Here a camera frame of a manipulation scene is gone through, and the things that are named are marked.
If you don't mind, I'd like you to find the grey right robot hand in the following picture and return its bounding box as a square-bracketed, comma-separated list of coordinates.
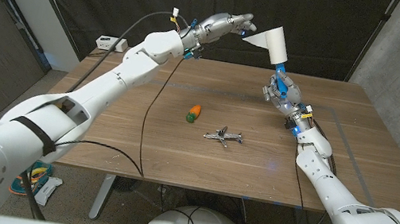
[257, 68, 319, 126]

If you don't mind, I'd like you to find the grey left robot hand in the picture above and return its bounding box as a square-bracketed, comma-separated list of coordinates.
[188, 4, 259, 53]

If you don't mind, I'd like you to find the white lint roller blue handle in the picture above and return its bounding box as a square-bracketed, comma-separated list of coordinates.
[257, 24, 298, 98]

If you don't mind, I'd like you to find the silver toy airplane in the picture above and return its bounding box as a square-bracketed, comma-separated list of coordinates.
[201, 122, 246, 151]

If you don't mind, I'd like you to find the orange green toy carrot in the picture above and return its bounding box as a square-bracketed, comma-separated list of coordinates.
[184, 103, 203, 125]

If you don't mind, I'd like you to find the white power outlet box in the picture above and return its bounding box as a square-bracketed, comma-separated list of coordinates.
[94, 34, 130, 55]

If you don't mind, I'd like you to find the white floor device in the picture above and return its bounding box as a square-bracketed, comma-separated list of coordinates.
[33, 174, 64, 210]

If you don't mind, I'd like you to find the teal orange yellow floor object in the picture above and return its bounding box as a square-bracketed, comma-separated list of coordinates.
[7, 156, 54, 200]

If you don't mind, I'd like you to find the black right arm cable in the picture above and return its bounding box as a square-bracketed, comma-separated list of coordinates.
[246, 110, 347, 224]

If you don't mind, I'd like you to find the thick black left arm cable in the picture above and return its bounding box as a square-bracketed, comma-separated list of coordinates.
[13, 0, 192, 224]

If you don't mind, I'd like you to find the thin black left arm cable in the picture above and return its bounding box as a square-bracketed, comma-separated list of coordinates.
[50, 37, 188, 183]

